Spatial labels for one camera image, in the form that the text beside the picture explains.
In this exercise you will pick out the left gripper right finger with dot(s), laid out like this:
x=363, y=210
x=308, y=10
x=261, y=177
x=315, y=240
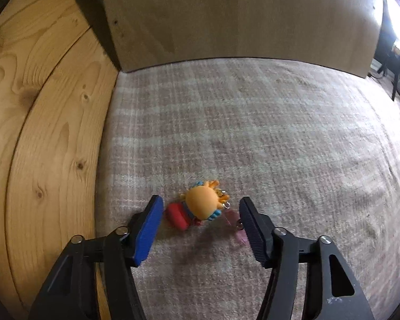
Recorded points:
x=258, y=228

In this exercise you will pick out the wooden plank board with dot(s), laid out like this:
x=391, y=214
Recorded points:
x=56, y=82

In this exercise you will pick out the cardboard panel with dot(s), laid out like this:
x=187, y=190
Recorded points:
x=339, y=34

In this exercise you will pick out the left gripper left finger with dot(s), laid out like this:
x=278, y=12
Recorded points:
x=143, y=230

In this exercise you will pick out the orange cartoon figure keychain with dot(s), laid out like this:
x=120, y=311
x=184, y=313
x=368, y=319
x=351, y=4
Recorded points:
x=204, y=202

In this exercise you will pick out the plaid pink table cloth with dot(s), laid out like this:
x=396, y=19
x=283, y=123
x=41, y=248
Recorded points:
x=317, y=150

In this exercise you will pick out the black tripod stand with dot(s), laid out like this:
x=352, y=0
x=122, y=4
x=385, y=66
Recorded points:
x=385, y=69

